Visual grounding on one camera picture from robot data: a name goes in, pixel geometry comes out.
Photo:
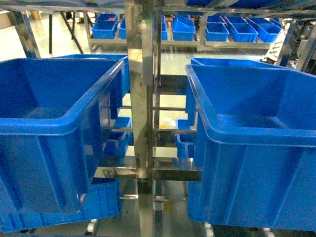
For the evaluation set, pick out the distant rack of blue bins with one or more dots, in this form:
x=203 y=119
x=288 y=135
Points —
x=181 y=31

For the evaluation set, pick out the large blue crate left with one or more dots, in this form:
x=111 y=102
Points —
x=55 y=117

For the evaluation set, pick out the large blue crate right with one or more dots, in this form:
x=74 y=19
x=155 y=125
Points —
x=255 y=146

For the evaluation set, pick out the stainless steel shelf post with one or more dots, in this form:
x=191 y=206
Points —
x=139 y=19

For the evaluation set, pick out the large blue crate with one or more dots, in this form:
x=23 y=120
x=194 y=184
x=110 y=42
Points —
x=55 y=117
x=255 y=146

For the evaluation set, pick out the blue crate lower left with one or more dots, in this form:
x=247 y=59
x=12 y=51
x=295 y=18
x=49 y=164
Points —
x=103 y=201

